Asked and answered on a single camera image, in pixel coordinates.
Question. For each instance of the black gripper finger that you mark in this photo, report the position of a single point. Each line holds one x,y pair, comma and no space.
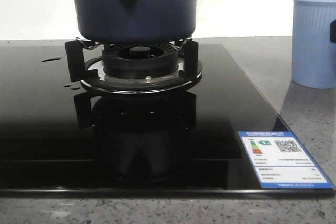
333,31

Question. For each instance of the blue white energy label sticker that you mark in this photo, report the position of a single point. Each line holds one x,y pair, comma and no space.
281,162

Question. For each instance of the black pot support grate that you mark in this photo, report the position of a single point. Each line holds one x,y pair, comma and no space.
92,77

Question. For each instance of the black gas burner head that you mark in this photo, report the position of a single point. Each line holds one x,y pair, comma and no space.
137,62

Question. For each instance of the dark blue cooking pot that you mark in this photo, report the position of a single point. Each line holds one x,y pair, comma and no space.
135,21

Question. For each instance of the light blue ribbed cup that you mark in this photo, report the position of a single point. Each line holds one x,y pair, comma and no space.
313,54

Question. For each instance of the black glass gas cooktop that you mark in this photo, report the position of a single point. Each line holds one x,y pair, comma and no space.
59,140

